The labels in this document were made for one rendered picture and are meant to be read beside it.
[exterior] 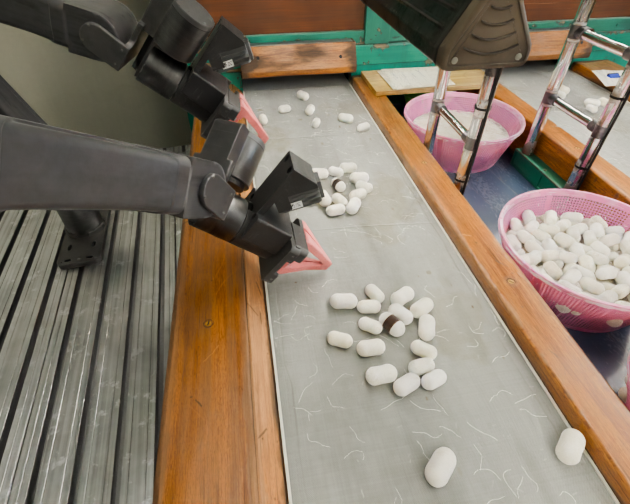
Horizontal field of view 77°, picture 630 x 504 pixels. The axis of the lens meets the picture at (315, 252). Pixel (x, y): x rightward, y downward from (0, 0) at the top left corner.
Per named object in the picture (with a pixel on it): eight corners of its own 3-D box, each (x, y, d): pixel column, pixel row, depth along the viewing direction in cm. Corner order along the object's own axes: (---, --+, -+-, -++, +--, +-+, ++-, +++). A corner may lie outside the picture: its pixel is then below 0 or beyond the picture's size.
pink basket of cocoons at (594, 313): (596, 385, 52) (636, 343, 46) (448, 263, 69) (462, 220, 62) (696, 303, 62) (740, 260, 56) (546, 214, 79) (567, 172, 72)
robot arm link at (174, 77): (201, 55, 57) (154, 22, 53) (196, 74, 53) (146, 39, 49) (178, 91, 61) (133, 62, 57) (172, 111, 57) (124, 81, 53)
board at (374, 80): (375, 96, 99) (376, 91, 98) (360, 75, 110) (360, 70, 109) (498, 87, 103) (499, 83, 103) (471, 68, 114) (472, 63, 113)
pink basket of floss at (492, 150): (487, 195, 84) (502, 155, 77) (378, 156, 95) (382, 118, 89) (526, 146, 99) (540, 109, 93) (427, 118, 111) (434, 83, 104)
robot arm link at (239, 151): (221, 143, 53) (172, 83, 42) (278, 156, 51) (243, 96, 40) (188, 222, 51) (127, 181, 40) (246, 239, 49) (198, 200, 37)
